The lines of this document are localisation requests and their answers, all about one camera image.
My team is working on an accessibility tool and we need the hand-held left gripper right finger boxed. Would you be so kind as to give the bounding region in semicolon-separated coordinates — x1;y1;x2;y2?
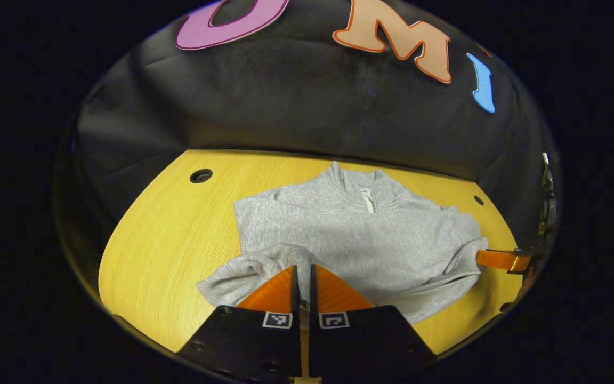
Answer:
309;264;437;382

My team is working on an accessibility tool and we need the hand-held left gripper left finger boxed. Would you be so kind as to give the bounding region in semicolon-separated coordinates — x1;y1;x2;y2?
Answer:
176;265;303;383

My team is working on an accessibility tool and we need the grey zip-neck sweatshirt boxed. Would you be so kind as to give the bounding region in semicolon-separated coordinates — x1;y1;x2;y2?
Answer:
196;161;489;325

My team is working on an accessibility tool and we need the black backdrop cloth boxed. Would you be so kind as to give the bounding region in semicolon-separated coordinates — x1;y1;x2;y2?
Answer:
56;0;559;251

